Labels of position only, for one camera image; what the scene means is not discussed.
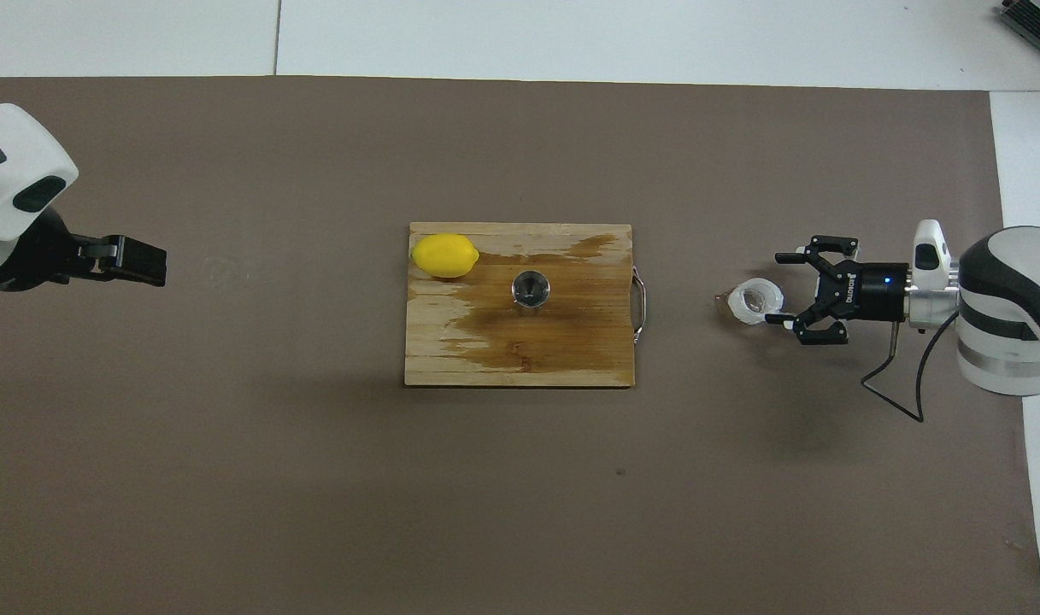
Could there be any steel double jigger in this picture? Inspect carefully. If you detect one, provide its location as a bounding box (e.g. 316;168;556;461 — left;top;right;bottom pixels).
511;269;552;315

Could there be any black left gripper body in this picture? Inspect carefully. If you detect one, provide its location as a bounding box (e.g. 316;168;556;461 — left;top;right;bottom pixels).
0;208;81;294

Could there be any yellow lemon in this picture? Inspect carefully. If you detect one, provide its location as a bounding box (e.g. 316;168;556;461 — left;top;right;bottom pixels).
410;232;480;280

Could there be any brown table mat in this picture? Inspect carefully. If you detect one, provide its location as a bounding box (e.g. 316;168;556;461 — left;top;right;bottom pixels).
0;75;1040;615

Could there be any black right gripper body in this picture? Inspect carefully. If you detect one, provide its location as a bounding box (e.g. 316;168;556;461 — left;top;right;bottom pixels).
831;259;911;325

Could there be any wooden cutting board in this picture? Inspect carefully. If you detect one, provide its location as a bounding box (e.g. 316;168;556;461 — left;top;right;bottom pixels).
404;222;649;390

